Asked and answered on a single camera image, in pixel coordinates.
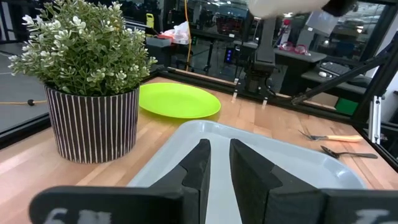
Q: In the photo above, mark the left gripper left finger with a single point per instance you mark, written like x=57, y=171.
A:
x=192, y=186

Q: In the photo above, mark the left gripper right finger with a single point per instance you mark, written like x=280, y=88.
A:
x=258, y=193

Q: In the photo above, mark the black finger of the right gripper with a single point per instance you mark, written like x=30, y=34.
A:
x=340, y=6

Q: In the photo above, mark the lime green plate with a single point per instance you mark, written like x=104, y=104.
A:
x=177, y=99

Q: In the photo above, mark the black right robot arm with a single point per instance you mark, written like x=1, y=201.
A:
x=264, y=46

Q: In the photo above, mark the grey plastic tray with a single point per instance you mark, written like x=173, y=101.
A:
x=295, y=161

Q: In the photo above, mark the black spoon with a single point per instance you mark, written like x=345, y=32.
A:
x=357, y=154

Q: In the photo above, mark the black computer keyboard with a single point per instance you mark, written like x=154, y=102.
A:
x=335, y=68

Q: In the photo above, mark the red safety glasses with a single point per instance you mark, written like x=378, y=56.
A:
x=295, y=49

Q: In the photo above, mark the white computer mouse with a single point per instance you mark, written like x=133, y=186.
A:
x=322, y=74

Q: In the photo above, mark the green box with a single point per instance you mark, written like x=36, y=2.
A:
x=346, y=106

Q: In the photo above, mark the dark striped plant pot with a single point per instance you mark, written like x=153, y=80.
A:
x=93, y=124

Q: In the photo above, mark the grey storage bin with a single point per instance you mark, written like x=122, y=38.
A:
x=162, y=42

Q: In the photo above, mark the white plastic bag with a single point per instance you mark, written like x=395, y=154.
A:
x=180, y=32

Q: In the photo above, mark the artificial green plant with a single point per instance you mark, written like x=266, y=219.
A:
x=81, y=46

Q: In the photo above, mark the black aluminium table frame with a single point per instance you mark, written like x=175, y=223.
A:
x=377, y=81

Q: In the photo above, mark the silver aluminium bracket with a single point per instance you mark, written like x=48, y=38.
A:
x=374, y=118

